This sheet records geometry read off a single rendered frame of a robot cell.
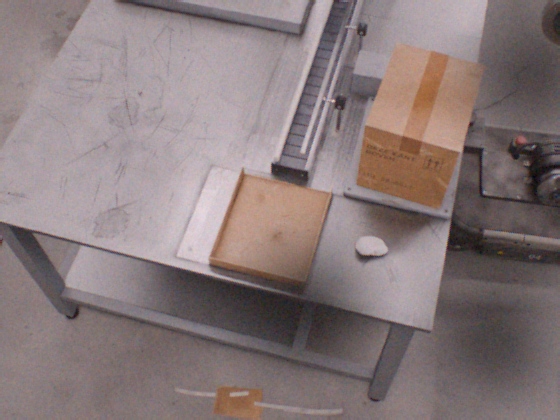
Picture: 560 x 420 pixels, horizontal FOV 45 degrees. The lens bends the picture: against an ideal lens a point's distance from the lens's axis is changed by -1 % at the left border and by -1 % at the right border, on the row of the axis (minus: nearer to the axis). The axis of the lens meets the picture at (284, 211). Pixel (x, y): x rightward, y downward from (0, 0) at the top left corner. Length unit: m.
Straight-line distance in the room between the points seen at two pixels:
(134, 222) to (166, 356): 0.84
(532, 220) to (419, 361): 0.68
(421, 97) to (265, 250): 0.56
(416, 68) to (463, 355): 1.23
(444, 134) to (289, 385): 1.22
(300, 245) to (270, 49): 0.72
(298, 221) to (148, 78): 0.70
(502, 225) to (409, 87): 1.01
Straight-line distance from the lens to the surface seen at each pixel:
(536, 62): 3.57
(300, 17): 2.28
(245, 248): 1.82
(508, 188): 2.73
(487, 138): 2.87
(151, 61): 2.26
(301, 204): 1.88
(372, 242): 1.81
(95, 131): 2.11
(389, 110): 1.72
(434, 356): 2.63
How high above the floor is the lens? 2.44
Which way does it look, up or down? 59 degrees down
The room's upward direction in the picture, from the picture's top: straight up
